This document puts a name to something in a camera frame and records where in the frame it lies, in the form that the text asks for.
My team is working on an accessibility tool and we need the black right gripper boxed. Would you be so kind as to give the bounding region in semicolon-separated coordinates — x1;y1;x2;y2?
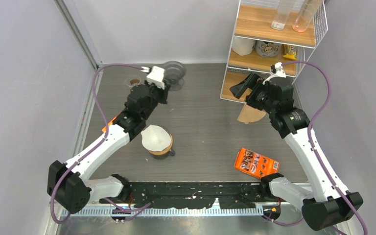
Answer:
230;72;277;115

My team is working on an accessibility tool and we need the brown paper coffee filter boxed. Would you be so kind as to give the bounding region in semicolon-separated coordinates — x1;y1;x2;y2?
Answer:
237;104;266;124

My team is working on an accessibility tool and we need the dark glass dripper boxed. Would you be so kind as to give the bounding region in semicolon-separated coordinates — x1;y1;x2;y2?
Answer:
160;126;172;138
162;61;186;91

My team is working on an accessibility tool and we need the white paper coffee filter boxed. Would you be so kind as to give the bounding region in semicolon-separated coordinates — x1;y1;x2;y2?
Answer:
141;125;171;152

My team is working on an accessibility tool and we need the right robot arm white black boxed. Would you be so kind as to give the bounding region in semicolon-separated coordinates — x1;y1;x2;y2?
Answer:
230;73;363;231

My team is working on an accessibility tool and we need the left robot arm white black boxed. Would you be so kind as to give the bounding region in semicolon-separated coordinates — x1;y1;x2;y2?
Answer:
47;81;171;214

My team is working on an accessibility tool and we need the orange sponge box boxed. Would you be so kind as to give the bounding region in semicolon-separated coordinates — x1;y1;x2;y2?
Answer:
102;117;117;133

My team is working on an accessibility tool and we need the yellow snack bag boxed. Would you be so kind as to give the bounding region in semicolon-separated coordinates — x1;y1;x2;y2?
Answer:
283;44;298;61

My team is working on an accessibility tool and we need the orange snack packet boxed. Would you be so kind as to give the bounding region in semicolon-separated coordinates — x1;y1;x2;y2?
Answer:
234;148;280;179

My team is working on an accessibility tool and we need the clear glass bottle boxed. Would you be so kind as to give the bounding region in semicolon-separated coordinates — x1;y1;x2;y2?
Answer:
271;0;296;30

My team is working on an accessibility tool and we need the pink tinted glass bottle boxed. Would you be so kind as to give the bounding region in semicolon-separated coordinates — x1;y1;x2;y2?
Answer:
292;0;323;33

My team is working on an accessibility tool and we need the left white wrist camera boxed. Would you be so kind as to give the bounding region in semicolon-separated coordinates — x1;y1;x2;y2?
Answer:
141;66;165;90

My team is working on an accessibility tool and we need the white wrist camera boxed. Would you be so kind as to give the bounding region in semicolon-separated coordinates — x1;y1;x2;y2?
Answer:
141;66;165;90
262;62;286;85

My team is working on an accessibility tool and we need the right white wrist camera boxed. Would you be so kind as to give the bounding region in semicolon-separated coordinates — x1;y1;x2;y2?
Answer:
262;62;286;85

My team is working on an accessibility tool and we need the white wire wooden shelf rack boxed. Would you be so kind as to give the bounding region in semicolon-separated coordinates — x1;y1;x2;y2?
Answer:
220;0;328;102

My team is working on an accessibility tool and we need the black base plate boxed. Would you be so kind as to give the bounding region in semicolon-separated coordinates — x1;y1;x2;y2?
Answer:
110;182;279;209

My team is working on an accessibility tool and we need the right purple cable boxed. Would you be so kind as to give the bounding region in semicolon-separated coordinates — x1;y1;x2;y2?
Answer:
262;61;369;235

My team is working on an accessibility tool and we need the purple cable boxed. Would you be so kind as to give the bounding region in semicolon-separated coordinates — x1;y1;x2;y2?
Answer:
262;61;369;235
50;64;154;225

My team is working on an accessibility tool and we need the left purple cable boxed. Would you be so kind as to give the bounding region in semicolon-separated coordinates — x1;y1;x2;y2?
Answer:
50;64;154;225

